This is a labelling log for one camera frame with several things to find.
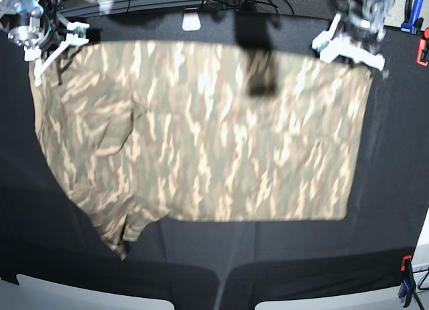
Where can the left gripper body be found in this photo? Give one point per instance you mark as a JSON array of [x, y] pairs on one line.
[[343, 45]]

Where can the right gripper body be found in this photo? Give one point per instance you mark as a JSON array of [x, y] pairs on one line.
[[59, 31]]

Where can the camouflage t-shirt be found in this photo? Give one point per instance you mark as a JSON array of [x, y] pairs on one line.
[[137, 131]]

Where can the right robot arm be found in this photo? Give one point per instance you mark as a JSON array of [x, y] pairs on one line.
[[41, 30]]

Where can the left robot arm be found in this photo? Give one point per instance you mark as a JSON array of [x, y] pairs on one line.
[[355, 33]]

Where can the blue clamp top right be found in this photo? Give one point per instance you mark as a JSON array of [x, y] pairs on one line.
[[412, 21]]

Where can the orange clamp far right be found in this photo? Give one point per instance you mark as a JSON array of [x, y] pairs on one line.
[[422, 53]]

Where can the white tab on cloth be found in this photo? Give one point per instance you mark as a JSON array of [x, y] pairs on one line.
[[191, 20]]

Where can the black table cloth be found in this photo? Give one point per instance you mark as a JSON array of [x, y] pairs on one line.
[[233, 264]]

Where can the orange blue clamp bottom right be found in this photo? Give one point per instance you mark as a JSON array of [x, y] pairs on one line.
[[407, 292]]

